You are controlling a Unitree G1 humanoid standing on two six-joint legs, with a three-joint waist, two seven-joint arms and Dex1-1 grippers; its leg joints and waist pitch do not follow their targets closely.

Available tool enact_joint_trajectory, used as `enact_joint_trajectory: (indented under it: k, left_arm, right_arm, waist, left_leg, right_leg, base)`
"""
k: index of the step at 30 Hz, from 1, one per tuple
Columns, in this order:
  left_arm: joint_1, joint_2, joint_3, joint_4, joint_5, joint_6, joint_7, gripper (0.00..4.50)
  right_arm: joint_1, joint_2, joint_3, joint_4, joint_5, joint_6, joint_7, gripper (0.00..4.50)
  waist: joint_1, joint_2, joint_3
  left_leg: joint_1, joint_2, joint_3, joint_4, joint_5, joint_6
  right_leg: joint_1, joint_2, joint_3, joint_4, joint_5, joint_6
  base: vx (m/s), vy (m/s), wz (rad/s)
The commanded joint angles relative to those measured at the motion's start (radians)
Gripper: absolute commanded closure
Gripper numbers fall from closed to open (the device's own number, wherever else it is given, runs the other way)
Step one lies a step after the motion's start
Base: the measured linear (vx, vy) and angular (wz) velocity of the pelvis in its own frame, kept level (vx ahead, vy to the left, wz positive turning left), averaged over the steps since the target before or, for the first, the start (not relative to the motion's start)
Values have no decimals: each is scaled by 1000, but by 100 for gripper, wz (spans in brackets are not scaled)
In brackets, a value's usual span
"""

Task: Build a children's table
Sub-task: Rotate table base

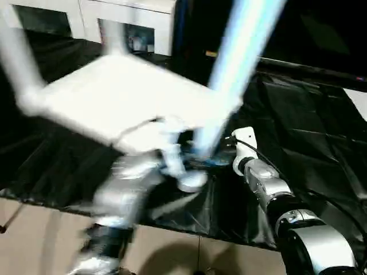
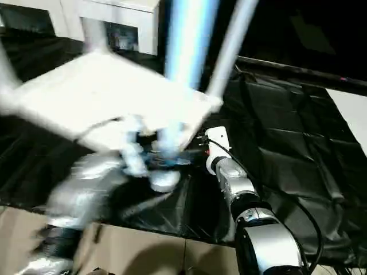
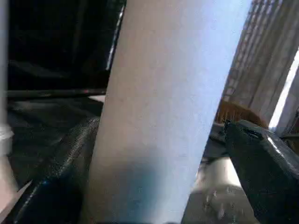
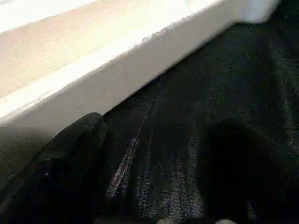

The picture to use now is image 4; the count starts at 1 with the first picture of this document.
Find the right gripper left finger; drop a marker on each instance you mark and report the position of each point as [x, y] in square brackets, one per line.
[58, 175]

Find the black mat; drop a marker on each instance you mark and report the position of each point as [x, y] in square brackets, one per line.
[210, 93]

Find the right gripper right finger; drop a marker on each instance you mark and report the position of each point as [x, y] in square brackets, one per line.
[245, 175]

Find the white plastic table top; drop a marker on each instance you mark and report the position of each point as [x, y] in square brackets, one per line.
[93, 58]

